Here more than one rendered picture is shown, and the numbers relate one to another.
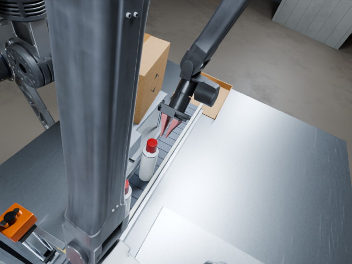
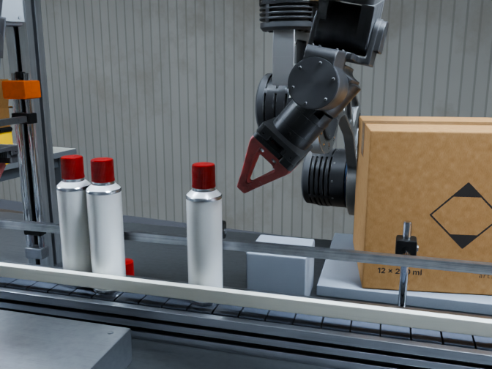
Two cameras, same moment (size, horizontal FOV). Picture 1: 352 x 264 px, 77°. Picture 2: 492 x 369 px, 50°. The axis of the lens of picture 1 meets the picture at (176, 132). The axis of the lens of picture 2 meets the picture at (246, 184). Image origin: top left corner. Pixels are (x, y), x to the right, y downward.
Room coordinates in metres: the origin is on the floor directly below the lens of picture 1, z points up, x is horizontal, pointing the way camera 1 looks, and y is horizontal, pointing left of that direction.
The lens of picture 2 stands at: (0.50, -0.66, 1.22)
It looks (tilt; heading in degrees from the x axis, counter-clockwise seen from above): 13 degrees down; 93
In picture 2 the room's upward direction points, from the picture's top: straight up
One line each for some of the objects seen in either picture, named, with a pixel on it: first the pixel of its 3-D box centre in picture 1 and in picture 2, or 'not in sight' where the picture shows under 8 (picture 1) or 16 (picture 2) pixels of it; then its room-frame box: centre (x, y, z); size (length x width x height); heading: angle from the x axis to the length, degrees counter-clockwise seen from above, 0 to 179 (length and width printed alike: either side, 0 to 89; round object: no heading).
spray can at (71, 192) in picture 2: not in sight; (76, 220); (0.20, 0.11, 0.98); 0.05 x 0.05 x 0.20
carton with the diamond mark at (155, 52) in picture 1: (130, 74); (444, 197); (0.82, 0.28, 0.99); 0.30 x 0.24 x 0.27; 175
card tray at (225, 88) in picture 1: (204, 91); not in sight; (1.05, -0.08, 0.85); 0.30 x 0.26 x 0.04; 167
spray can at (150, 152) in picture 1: (148, 160); (204, 233); (0.41, 0.06, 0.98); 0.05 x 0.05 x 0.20
